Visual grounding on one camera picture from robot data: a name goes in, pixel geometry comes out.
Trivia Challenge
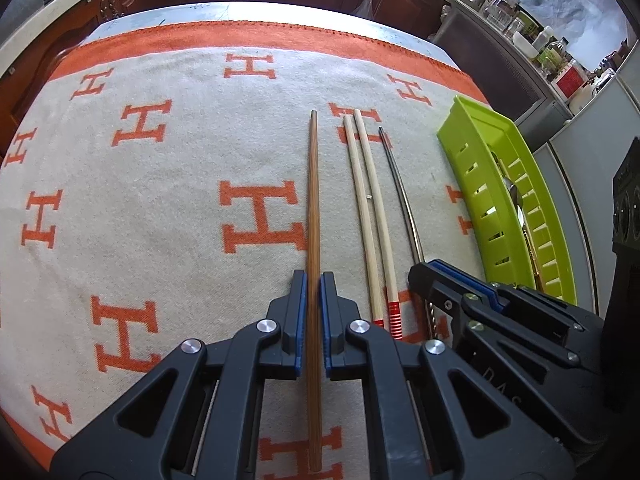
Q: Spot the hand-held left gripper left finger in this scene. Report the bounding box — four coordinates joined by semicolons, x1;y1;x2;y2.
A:
50;270;307;480

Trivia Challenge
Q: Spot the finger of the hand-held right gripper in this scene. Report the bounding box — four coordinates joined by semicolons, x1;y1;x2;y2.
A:
407;260;601;386
492;282;608;347

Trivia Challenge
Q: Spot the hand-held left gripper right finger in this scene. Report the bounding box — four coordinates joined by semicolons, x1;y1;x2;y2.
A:
320;270;576;480

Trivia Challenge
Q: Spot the metal chopstick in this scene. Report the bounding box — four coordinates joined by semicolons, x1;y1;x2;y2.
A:
378;126;442;342

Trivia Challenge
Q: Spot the dark brown wooden chopstick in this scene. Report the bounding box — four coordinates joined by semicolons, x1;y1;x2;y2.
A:
306;110;324;472

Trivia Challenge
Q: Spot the green plastic tray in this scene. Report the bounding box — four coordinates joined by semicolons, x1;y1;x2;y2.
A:
436;95;578;301

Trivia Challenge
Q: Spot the grey refrigerator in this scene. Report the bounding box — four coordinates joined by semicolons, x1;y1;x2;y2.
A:
532;75;640;311

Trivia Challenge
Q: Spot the beige blanket orange letter pattern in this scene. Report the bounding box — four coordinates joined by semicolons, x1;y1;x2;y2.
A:
0;20;501;480

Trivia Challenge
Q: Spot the red box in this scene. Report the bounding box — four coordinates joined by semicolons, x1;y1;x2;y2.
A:
552;60;587;102

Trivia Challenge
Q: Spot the dark box appliance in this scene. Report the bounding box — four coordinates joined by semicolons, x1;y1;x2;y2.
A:
432;2;573;136

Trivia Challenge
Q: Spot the clear bottle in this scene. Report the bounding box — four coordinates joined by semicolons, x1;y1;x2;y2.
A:
537;36;572;70

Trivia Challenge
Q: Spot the white bowl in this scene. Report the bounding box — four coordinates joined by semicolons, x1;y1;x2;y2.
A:
512;32;540;55

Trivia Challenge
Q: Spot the glass jar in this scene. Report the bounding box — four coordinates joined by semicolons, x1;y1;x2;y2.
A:
482;0;519;32

